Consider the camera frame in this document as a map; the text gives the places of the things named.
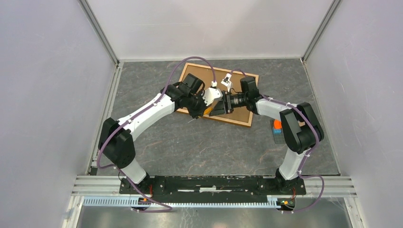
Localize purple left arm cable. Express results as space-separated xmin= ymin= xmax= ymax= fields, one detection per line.
xmin=96 ymin=57 xmax=218 ymax=213

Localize grey studded baseplate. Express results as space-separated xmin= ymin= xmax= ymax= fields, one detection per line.
xmin=270 ymin=119 xmax=285 ymax=144

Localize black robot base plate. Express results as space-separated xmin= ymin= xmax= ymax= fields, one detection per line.
xmin=137 ymin=176 xmax=307 ymax=203

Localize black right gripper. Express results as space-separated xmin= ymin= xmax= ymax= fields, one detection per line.
xmin=209 ymin=90 xmax=248 ymax=116

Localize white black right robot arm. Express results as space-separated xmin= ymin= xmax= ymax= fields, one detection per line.
xmin=209 ymin=74 xmax=324 ymax=194

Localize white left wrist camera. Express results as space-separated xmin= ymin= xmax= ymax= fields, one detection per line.
xmin=202 ymin=87 xmax=222 ymax=107

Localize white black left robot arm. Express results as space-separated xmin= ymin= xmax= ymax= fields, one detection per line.
xmin=98 ymin=74 xmax=207 ymax=194

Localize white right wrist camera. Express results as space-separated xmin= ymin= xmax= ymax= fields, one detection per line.
xmin=221 ymin=73 xmax=232 ymax=92

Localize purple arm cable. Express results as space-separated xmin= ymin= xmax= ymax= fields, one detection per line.
xmin=96 ymin=57 xmax=218 ymax=213
xmin=228 ymin=69 xmax=325 ymax=215

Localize orange curved brick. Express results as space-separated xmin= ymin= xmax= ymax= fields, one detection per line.
xmin=273 ymin=120 xmax=282 ymax=130

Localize orange handled screwdriver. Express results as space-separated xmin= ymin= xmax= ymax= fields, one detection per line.
xmin=187 ymin=107 xmax=212 ymax=120

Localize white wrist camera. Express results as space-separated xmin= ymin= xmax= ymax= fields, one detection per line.
xmin=221 ymin=73 xmax=232 ymax=92
xmin=202 ymin=87 xmax=222 ymax=107

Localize wooden picture frame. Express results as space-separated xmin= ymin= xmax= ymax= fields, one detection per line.
xmin=179 ymin=63 xmax=259 ymax=127

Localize aluminium rail frame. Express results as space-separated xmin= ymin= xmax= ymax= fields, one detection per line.
xmin=62 ymin=71 xmax=365 ymax=228

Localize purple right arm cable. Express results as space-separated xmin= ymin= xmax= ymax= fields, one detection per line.
xmin=228 ymin=69 xmax=325 ymax=215

